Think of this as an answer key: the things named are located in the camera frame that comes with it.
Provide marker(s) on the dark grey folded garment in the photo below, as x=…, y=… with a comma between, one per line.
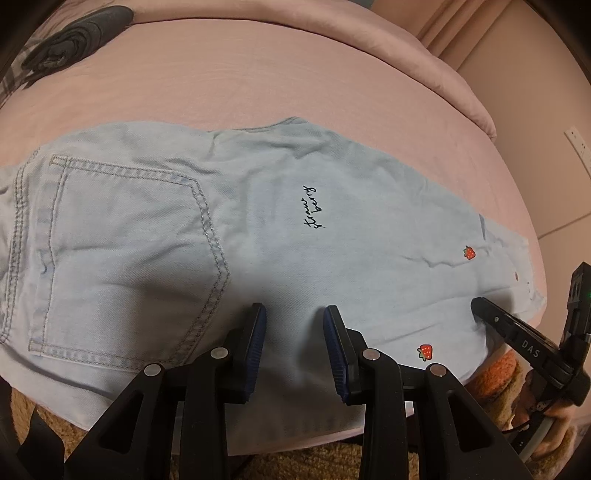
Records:
x=69, y=41

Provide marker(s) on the pink duvet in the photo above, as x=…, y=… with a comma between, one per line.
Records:
x=369, y=27

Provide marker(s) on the light blue denim pants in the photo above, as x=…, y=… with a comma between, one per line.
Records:
x=184, y=230

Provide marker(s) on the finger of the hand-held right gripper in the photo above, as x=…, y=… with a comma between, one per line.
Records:
x=491, y=318

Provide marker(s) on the orange beige fuzzy clothing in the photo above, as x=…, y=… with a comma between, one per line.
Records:
x=498, y=383

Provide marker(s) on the white power strip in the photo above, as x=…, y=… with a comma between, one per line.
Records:
x=579, y=143

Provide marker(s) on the plaid pillow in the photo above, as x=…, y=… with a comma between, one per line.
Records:
x=14, y=69

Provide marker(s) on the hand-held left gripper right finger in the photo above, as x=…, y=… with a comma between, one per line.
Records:
x=333, y=341

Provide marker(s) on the pink bed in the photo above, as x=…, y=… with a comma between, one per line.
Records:
x=231, y=92

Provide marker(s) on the pink curtain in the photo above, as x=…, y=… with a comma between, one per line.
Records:
x=452, y=27

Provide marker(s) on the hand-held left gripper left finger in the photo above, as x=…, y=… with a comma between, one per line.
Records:
x=258, y=332

